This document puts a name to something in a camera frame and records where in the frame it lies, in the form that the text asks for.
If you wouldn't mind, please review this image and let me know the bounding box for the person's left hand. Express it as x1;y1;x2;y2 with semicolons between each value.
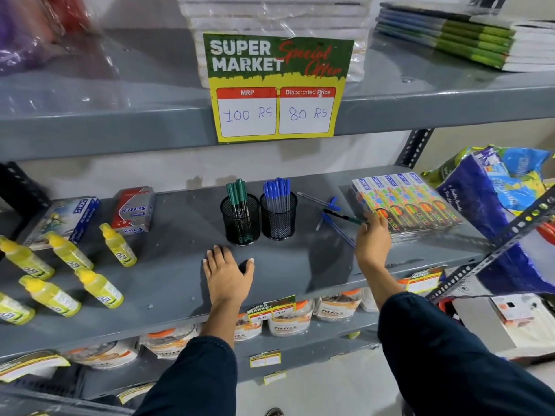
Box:
203;245;256;305

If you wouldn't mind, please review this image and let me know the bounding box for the person's right hand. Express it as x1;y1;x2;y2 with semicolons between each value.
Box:
355;211;393;274

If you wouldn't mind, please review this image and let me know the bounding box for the green capped pen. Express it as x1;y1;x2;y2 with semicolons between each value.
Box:
323;209;369;226

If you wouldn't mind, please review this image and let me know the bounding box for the person's right forearm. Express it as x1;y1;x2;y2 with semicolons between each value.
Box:
358;263;555;416

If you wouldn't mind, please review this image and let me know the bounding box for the person's left forearm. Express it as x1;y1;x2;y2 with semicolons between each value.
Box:
134;298;244;416

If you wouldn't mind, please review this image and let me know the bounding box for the loose blue capped pen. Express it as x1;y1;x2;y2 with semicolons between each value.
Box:
297;191;341;212
315;196;337;232
321;212;356;249

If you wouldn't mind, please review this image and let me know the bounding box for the black mesh pen cup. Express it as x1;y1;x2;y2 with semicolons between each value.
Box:
220;193;261;247
260;192;298;242

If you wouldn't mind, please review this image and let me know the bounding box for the grey metal shelf rack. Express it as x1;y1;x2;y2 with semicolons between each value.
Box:
0;29;555;416

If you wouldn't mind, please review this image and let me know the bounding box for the colourful pencil box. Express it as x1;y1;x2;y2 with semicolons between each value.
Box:
368;176;424;233
405;172;464;226
383;173;444;229
351;178;403;239

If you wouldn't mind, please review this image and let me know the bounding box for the bunch of green pens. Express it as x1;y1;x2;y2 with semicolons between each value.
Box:
225;178;249;210

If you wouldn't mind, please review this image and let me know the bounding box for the row of white orange pouches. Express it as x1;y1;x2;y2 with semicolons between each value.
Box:
64;277;412;370

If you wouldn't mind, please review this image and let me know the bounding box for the bunch of blue pens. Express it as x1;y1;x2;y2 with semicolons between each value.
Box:
263;177;291;213

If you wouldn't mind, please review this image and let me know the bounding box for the red white cardboard box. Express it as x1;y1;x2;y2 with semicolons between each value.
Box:
110;186;156;237

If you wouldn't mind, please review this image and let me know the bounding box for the large blue printed plastic bag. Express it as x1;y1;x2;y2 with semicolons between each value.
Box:
422;144;555;296

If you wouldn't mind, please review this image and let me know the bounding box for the group of yellow glue bottles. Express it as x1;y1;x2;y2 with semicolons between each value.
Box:
0;223;138;326

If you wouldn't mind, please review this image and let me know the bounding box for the blue white cardboard box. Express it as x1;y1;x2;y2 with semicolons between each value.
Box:
22;196;101;251

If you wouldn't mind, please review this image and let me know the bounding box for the small white orange box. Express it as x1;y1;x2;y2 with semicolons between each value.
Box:
490;294;536;328

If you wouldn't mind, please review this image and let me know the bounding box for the white cloth bag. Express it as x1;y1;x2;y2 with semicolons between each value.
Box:
451;294;555;365

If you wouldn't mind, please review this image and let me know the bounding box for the green yellow price sign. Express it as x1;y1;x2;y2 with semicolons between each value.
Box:
203;33;355;144

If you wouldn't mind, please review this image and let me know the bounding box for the stack of green blue notebooks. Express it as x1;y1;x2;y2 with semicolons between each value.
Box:
375;1;555;73

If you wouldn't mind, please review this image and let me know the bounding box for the stack of plastic-wrapped white notebooks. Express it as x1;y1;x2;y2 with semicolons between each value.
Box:
176;0;374;90

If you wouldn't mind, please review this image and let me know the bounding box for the red plastic bag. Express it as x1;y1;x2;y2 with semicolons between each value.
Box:
42;0;93;34

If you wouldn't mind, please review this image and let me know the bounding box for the purple plastic bag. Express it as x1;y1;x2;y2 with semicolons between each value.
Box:
0;0;58;77

